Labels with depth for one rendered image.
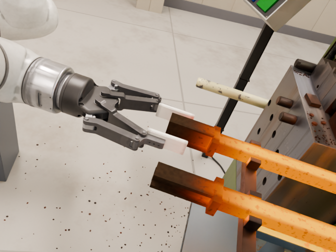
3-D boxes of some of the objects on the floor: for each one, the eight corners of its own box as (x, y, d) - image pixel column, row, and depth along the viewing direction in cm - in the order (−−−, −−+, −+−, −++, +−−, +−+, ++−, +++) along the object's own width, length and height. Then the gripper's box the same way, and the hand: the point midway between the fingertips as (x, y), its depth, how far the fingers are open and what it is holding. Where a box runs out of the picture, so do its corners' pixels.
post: (201, 156, 184) (289, -23, 113) (201, 152, 187) (287, -25, 116) (207, 158, 184) (298, -19, 113) (207, 154, 187) (297, -22, 116)
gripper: (88, 81, 62) (191, 116, 62) (37, 142, 47) (172, 189, 47) (91, 50, 57) (202, 88, 57) (34, 107, 42) (185, 159, 42)
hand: (173, 128), depth 52 cm, fingers open, 7 cm apart
